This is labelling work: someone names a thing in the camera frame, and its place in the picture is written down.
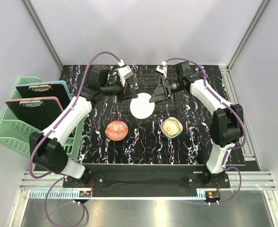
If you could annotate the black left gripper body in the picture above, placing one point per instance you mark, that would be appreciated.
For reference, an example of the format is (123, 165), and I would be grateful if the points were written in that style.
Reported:
(112, 89)

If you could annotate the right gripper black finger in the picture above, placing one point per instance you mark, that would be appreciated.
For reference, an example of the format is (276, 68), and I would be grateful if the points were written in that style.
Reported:
(158, 95)
(161, 82)

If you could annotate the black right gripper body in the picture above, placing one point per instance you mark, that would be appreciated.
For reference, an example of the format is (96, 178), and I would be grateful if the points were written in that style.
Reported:
(175, 86)

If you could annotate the orange bowl white inside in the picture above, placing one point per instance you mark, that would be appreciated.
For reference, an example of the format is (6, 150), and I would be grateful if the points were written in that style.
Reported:
(140, 107)

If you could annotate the red patterned bowl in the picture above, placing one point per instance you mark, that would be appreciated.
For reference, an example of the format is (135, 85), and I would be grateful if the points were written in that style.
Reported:
(117, 130)

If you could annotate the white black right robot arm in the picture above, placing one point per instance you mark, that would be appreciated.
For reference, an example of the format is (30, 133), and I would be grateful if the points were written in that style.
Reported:
(227, 125)

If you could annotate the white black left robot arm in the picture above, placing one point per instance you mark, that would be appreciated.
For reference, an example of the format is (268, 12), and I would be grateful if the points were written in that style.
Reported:
(46, 148)

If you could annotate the yellow floral scalloped bowl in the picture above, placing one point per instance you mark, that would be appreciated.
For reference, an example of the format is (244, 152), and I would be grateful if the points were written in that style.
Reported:
(171, 128)

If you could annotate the black marble pattern mat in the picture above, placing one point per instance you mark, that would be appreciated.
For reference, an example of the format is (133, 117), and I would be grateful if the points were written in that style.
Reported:
(145, 143)

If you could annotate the blue edged black clipboard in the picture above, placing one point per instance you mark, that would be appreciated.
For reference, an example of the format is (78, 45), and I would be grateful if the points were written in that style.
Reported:
(58, 89)

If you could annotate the pink edged black clipboard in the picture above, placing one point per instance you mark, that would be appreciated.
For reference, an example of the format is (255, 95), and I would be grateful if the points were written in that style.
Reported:
(39, 112)

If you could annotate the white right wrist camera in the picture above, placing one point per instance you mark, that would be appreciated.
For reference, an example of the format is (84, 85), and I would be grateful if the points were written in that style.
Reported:
(162, 68)

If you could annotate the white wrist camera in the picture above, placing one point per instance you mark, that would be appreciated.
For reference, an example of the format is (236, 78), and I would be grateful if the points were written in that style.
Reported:
(124, 73)
(162, 68)

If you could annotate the grey wire dish rack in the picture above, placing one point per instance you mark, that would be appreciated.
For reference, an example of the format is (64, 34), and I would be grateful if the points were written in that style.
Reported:
(145, 80)

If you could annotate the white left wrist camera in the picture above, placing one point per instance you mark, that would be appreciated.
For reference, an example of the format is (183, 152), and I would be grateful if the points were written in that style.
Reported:
(124, 73)

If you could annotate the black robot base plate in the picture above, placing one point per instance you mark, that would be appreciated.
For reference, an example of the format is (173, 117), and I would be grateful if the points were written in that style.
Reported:
(99, 179)

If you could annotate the aluminium frame rail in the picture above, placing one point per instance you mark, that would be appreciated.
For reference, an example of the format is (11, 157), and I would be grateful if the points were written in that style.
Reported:
(52, 186)

